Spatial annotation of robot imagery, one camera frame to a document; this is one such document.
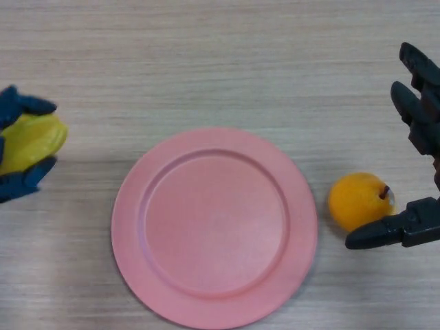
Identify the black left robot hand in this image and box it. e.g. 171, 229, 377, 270
0, 85, 58, 204

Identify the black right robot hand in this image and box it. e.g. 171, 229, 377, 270
344, 42, 440, 250

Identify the yellow green starfruit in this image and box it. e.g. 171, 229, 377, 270
0, 113, 69, 178

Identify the pink round plate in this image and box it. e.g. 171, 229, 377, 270
111, 126, 318, 329

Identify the orange pear with stem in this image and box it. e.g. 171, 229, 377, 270
328, 172, 396, 232

